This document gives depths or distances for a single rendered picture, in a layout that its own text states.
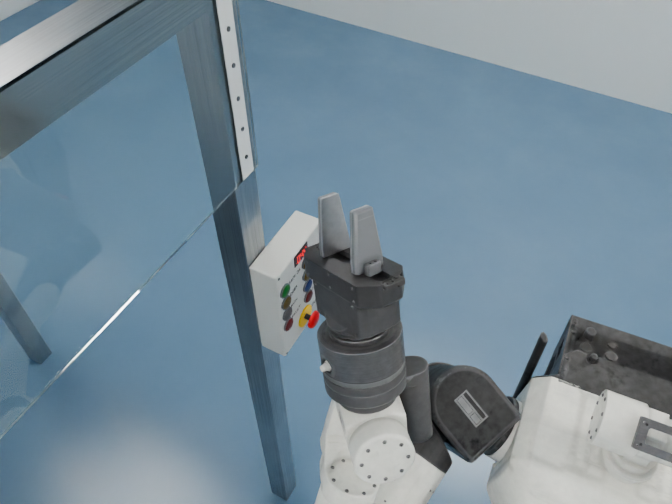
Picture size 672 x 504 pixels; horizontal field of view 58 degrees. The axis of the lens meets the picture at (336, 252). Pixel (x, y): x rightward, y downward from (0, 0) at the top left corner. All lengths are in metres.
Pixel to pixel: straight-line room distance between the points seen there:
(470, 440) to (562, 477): 0.12
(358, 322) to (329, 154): 2.66
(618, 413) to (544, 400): 0.14
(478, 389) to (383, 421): 0.23
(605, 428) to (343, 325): 0.33
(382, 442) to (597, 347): 0.43
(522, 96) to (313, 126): 1.23
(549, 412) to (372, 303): 0.39
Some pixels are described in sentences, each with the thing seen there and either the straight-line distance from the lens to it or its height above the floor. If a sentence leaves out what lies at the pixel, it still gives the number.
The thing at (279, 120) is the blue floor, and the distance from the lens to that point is 3.45.
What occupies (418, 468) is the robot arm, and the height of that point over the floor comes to 1.23.
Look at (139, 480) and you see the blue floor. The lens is 2.26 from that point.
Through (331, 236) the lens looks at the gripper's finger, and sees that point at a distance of 0.59.
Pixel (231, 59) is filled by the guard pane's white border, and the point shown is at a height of 1.58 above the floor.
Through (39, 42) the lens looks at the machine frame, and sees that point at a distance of 0.68.
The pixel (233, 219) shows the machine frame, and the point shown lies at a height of 1.29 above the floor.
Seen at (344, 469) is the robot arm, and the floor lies 1.32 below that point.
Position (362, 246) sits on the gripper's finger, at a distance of 0.55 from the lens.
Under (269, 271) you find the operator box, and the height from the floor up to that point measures 1.18.
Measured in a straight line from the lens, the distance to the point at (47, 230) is 0.70.
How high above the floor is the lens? 2.02
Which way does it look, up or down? 48 degrees down
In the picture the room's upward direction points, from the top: straight up
